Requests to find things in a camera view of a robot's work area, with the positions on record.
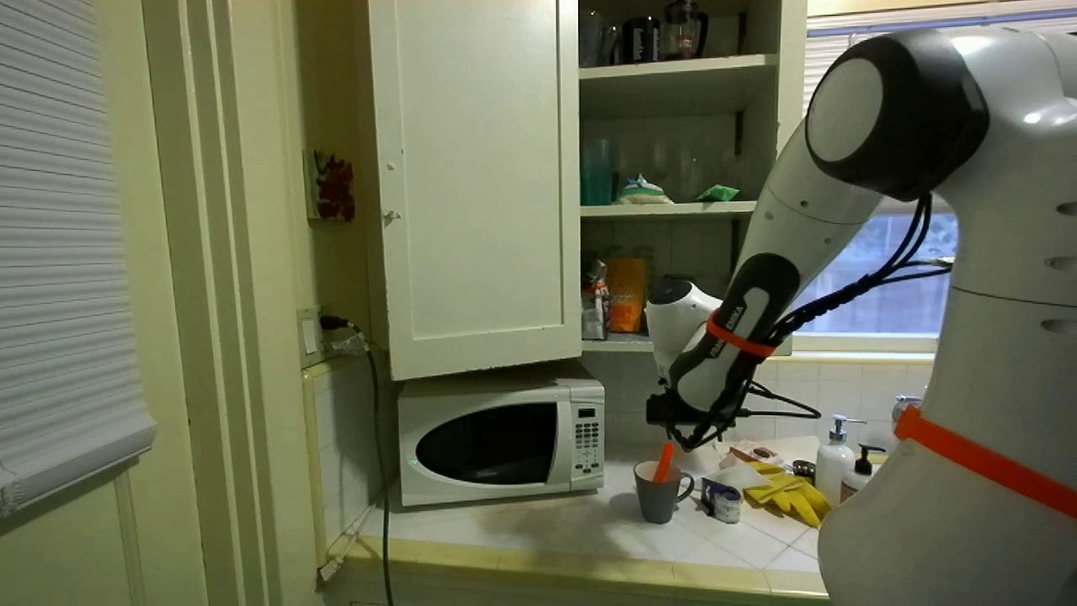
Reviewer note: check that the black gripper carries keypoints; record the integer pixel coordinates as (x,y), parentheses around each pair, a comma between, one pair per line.
(679,417)

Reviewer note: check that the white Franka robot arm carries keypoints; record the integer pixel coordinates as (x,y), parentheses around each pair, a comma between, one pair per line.
(954,336)

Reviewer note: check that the white cupboard door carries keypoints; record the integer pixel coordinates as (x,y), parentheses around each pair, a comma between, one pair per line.
(472,169)

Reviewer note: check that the grey ceramic mug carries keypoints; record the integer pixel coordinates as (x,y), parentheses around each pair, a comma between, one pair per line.
(659,499)

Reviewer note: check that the red white booklet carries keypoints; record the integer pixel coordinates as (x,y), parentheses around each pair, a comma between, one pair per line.
(746,454)

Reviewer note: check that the blue white small mug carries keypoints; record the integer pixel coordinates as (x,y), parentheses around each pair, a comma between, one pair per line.
(726,501)

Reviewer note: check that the yellow rubber gloves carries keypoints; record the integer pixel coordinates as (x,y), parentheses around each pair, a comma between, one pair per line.
(792,492)

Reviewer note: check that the orange food package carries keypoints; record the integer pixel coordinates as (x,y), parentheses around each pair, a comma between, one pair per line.
(626,294)

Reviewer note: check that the white pump soap bottle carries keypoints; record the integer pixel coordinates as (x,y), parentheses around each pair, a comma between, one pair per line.
(831,457)

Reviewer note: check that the small red label bottle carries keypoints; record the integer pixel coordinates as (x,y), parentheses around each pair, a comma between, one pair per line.
(597,305)

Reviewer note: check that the white microwave oven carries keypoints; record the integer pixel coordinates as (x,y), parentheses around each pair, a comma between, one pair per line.
(492,448)

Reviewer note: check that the orange label pump bottle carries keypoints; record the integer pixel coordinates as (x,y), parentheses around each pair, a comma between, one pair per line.
(863,464)

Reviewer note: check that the kitchen window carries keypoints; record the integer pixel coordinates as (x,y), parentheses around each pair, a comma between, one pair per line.
(885,305)

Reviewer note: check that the green sponge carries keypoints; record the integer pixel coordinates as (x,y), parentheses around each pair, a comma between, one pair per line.
(718,191)

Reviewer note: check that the dark metal canister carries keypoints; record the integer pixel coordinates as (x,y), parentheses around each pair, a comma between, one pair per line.
(641,41)

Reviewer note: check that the dark glass carafe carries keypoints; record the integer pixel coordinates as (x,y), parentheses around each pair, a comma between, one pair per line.
(682,32)

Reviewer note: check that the white panel door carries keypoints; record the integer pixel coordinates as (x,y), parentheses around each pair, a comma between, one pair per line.
(70,558)

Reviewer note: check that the white window blind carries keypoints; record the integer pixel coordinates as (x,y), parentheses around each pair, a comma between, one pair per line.
(54,223)

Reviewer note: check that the white wall cupboard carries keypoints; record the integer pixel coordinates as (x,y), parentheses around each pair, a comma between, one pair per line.
(673,68)

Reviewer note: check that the red wall decoration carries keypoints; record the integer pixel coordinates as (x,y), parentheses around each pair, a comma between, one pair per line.
(331,185)

